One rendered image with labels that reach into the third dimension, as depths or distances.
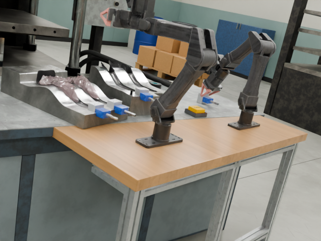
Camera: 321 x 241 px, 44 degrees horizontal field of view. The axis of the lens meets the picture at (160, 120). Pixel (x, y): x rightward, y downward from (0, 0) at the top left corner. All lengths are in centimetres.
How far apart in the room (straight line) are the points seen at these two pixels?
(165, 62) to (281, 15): 327
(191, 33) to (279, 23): 780
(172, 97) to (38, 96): 55
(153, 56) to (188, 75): 561
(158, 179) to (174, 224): 101
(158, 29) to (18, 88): 65
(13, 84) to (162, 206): 94
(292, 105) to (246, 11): 429
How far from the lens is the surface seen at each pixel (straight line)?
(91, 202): 179
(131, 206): 124
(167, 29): 142
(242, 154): 161
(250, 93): 191
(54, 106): 158
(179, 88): 138
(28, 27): 230
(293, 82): 576
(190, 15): 1075
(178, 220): 223
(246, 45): 197
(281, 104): 585
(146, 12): 151
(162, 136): 145
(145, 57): 707
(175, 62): 664
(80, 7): 233
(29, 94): 169
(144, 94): 171
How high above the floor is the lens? 131
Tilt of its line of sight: 17 degrees down
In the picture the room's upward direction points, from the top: 11 degrees clockwise
